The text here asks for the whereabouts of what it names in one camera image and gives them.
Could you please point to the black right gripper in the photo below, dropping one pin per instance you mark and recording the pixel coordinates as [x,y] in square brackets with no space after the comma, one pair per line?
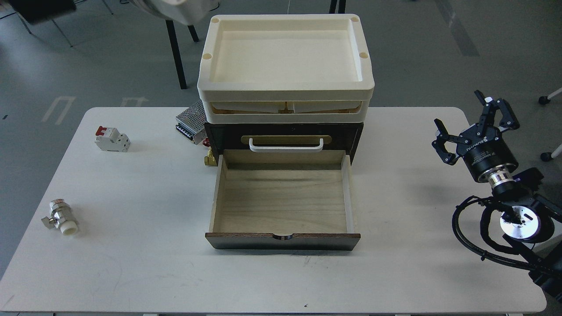
[487,149]

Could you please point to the black table leg left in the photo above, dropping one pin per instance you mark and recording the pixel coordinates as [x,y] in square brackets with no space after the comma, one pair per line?
[175,49]

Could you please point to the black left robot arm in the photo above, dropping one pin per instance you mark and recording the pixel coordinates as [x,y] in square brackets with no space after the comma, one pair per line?
[187,12]

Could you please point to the black table leg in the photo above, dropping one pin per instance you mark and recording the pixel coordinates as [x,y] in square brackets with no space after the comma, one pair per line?
[337,7]
[175,49]

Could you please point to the white circuit breaker red switch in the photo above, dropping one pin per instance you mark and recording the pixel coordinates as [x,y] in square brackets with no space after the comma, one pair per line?
[110,139]

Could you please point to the cream plastic lower tray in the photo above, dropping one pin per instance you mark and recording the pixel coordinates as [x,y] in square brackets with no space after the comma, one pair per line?
[242,112]

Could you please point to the black table leg right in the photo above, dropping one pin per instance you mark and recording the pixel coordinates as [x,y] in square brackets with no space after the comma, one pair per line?
[337,7]

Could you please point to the open wooden drawer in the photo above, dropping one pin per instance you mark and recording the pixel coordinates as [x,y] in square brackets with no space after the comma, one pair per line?
[283,201]

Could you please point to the cream plastic top tray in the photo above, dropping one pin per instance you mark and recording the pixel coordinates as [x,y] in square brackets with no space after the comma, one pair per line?
[285,57]

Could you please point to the cream plastic tray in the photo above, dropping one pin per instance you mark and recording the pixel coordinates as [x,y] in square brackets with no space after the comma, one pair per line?
[285,57]
[242,112]

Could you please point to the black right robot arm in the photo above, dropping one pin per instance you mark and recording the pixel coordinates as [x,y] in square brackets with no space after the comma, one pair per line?
[515,215]

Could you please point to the metal valve white fitting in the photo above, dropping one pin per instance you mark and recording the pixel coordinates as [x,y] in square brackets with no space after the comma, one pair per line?
[61,218]

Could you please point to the brass fitting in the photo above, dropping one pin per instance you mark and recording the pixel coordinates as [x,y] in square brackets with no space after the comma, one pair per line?
[209,159]

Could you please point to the metal mesh power supply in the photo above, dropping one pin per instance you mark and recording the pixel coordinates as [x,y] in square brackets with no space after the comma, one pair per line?
[191,122]

